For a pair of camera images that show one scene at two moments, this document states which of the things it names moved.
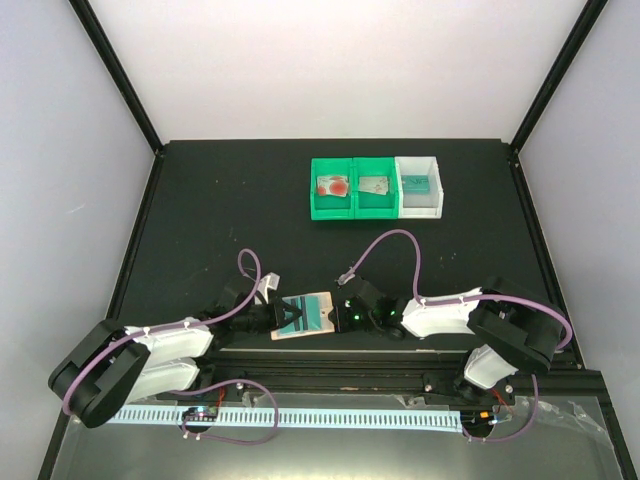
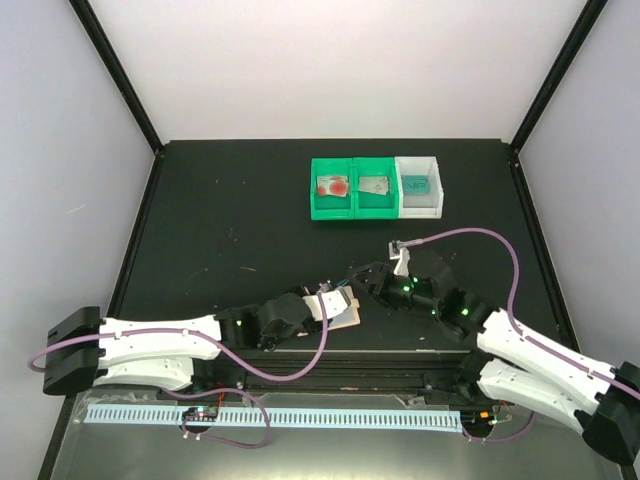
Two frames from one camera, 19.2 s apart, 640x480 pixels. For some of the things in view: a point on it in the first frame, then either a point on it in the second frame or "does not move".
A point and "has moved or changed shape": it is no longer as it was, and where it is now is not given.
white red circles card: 336,185 does not move
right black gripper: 341,324 → 378,282
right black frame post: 560,69 does not move
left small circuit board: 201,414 does not move
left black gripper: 274,320 → 312,293
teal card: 309,319 has moved or changed shape
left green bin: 325,207 does not move
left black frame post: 97,37 does not move
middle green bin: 371,205 does not move
